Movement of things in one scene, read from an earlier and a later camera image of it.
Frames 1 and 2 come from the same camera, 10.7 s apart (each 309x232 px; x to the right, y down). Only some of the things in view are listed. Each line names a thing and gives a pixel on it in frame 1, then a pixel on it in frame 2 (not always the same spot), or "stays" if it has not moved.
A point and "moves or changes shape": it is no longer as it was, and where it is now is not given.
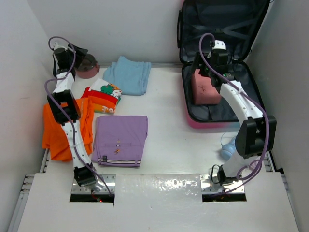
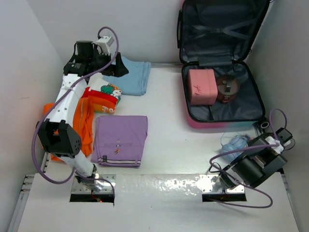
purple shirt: [119, 140] stays
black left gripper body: [70, 56] to [100, 60]
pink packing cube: [203, 92] moves or changes shape
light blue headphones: [227, 149] stays
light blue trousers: [131, 77] stays
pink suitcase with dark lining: [237, 22] stays
